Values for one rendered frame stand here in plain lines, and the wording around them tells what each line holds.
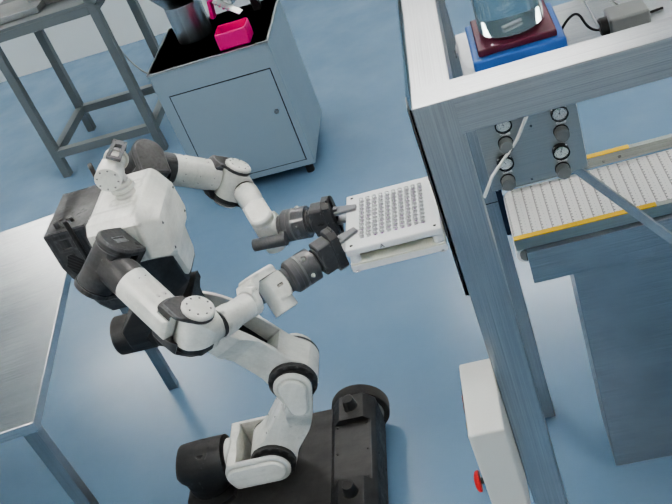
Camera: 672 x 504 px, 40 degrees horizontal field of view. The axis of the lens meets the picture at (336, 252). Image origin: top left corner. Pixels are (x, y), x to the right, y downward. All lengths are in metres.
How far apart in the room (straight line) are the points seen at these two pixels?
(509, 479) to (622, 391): 1.16
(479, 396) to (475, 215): 0.35
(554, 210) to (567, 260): 0.15
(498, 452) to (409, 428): 1.67
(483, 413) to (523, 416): 0.13
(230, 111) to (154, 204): 2.30
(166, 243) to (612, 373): 1.26
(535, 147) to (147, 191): 0.96
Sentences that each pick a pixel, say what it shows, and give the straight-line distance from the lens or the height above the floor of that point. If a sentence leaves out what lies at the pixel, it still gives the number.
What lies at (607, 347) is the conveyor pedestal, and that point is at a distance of 2.61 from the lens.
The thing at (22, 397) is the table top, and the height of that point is 0.89.
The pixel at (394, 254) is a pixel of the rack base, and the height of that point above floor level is 0.98.
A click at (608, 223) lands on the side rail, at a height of 0.93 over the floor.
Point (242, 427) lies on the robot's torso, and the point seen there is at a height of 0.32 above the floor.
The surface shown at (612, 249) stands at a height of 0.85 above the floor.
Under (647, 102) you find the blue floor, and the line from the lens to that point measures 4.56.
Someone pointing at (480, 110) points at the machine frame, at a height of 1.69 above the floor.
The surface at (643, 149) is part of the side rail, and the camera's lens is 2.53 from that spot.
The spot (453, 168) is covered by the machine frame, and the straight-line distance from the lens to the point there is 1.34.
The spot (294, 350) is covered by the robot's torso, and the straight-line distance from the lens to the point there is 2.65.
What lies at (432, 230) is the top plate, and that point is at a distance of 2.25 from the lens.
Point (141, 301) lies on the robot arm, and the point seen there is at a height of 1.20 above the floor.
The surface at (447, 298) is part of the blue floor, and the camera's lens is 3.66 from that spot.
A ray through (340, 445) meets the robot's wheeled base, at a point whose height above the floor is 0.19.
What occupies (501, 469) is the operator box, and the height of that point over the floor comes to 1.08.
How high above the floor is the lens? 2.31
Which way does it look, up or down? 34 degrees down
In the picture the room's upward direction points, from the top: 22 degrees counter-clockwise
